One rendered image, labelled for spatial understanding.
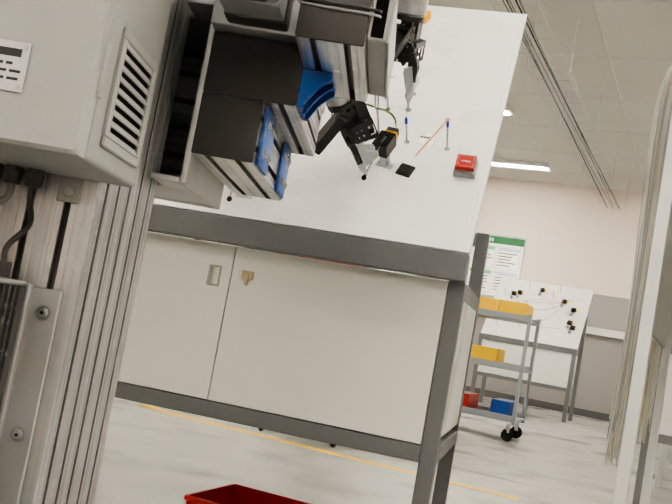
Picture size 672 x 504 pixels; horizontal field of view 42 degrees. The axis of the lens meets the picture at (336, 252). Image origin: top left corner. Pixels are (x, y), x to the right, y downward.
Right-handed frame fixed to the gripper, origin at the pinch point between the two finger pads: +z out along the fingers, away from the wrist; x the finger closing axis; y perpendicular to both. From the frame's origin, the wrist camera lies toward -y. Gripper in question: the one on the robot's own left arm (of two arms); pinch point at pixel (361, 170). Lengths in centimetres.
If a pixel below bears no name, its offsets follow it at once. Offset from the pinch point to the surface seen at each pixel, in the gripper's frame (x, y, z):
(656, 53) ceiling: 434, 274, 272
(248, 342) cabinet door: -16, -44, 22
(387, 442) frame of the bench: -44, -22, 46
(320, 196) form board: 3.0, -12.2, 3.6
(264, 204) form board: 4.6, -26.1, -0.3
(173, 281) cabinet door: 1, -56, 7
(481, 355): 312, 38, 382
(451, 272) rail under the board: -27.8, 8.8, 19.4
